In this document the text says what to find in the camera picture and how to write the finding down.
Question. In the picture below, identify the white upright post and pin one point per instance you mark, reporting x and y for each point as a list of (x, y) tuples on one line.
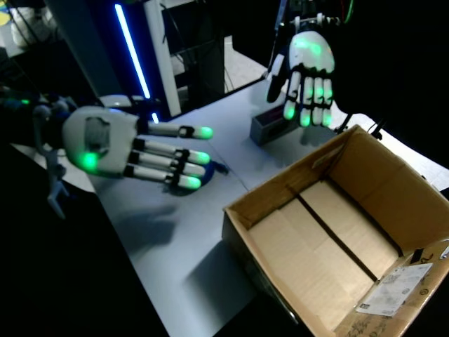
[(161, 52)]

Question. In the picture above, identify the brown cardboard box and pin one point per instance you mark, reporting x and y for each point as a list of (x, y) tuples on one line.
[(315, 245)]

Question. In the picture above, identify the black metal rack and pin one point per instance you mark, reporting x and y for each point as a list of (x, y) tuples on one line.
[(200, 52)]

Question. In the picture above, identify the small grey box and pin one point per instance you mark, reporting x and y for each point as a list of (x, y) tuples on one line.
[(270, 128)]

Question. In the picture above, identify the blue light strip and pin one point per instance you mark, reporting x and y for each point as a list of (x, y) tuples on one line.
[(131, 52)]

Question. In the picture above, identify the white bag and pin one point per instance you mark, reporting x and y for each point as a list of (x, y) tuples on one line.
[(31, 28)]

